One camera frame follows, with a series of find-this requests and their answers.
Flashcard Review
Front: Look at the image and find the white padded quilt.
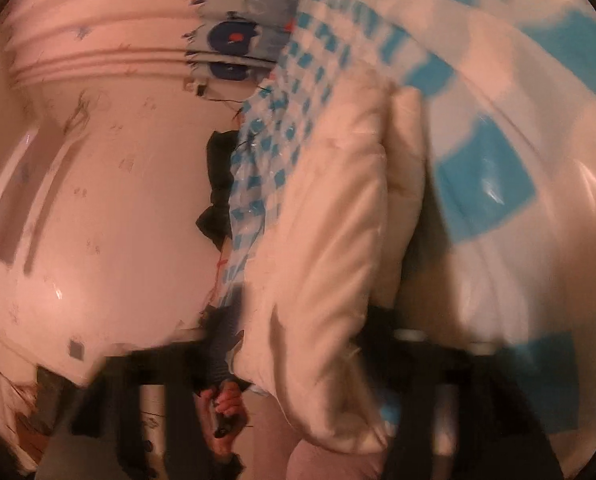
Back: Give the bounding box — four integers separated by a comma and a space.
233, 63, 426, 454

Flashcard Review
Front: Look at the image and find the black clothing pile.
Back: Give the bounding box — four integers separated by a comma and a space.
196, 130, 239, 250

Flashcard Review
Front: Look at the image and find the person's left hand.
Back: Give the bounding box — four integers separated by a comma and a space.
197, 380, 249, 462

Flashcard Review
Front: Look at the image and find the blue white checkered plastic sheet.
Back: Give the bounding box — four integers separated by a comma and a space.
222, 0, 596, 479

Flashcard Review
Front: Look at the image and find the whale pattern curtain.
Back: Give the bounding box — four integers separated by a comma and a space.
184, 0, 299, 82

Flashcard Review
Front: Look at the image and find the black red cable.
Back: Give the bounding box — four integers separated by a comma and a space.
197, 84, 259, 122

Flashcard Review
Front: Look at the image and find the wall power socket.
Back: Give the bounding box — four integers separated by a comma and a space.
183, 77, 209, 99

